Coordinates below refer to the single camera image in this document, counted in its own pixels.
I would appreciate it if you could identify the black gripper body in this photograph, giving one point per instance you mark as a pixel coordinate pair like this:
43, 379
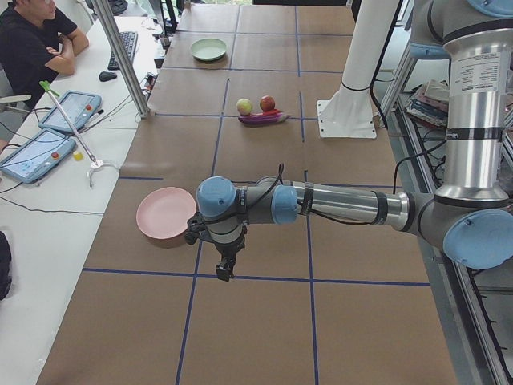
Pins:
229, 249

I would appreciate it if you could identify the red apple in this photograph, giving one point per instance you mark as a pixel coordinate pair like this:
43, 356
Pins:
267, 103

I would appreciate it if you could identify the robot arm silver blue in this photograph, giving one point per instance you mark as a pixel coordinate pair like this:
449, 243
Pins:
466, 217

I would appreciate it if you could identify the blue teach pendant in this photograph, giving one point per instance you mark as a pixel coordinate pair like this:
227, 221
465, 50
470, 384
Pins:
38, 156
79, 107

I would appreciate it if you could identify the aluminium frame post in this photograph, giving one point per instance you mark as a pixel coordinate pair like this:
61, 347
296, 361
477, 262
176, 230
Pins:
107, 20

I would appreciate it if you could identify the lower blue teach pendant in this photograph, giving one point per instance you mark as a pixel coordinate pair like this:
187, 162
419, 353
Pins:
38, 156

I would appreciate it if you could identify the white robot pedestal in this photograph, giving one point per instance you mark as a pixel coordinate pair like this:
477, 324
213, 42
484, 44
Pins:
349, 113

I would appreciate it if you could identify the purple eggplant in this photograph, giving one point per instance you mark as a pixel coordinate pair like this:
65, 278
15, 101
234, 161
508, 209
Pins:
259, 120

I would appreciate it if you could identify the green plate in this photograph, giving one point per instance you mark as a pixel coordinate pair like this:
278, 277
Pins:
208, 49

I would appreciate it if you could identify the silver rod with green tip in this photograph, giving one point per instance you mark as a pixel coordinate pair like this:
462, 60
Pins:
96, 164

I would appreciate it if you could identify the yellow small cap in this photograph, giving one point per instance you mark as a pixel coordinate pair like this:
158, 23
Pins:
78, 156

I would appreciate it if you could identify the green pink peach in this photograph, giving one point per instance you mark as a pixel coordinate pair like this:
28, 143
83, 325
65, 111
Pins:
244, 106

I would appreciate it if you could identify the black computer mouse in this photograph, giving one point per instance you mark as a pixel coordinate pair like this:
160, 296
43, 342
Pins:
105, 76

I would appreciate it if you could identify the stack of magazines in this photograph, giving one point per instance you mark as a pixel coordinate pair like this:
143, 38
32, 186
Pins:
430, 103

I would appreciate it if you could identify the upper blue teach pendant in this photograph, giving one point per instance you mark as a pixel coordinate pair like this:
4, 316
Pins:
79, 107

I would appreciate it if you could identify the person in black shirt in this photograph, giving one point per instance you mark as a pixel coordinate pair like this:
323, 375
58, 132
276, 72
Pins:
38, 43

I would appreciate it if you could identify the pink plate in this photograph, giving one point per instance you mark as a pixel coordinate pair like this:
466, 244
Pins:
163, 214

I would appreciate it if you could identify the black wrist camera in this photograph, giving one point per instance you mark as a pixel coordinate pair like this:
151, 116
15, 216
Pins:
196, 230

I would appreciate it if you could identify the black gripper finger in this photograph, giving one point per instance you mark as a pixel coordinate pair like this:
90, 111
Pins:
221, 272
230, 264

